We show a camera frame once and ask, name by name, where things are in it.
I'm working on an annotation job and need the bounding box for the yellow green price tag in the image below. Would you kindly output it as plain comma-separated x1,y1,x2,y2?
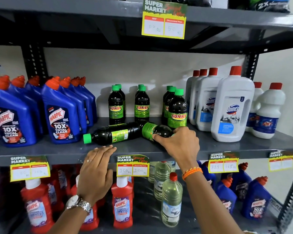
10,155,51,182
141,0,188,40
116,154,150,178
268,150,293,172
208,151,240,174

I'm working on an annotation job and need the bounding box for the person's left forearm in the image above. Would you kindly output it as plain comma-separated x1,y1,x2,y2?
47,205,91,234

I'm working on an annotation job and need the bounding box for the silver metal wristwatch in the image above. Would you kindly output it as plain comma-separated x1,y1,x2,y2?
65,194,93,215

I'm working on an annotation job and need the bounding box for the row of blue cleaner bottles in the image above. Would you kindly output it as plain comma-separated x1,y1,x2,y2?
0,75,98,147

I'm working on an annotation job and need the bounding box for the person's left hand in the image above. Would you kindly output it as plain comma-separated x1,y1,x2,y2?
77,145,117,205

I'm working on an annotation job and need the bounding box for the row of red cleaner bottles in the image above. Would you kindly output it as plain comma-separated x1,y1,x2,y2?
20,164,135,234

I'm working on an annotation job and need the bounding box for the grey metal shelf rack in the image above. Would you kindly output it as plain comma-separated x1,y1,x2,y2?
0,0,293,234

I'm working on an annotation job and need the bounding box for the blue toilet cleaner bottle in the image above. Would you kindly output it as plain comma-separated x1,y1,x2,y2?
231,162,252,201
215,177,238,215
197,160,217,189
241,176,272,220

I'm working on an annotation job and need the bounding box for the black packet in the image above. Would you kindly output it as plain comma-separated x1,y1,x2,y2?
188,0,213,8
249,0,291,14

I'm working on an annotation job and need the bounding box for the person's right hand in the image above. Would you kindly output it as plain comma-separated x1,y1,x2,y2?
152,127,200,173

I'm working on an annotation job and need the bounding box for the group of green-capped dark bottles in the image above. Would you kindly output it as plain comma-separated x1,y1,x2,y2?
83,84,188,145

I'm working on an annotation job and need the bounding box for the orange braided bracelet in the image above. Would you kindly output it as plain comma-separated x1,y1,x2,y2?
182,167,203,181

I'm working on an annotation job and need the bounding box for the dark liquid bottle green label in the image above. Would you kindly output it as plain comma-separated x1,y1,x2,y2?
140,120,177,144

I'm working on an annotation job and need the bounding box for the small white bottle blue label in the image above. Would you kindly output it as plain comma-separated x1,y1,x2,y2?
252,82,286,140
245,82,265,132

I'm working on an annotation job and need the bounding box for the person's right forearm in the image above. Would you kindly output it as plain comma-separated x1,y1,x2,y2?
184,172,245,234

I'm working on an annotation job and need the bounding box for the large white cleaner bottle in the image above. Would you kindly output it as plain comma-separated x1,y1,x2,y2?
196,68,223,132
189,69,208,126
211,66,255,143
185,70,200,120

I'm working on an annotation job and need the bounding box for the clear liquid bottle red cap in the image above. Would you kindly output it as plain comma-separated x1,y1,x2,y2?
153,161,172,201
147,162,157,184
161,172,183,228

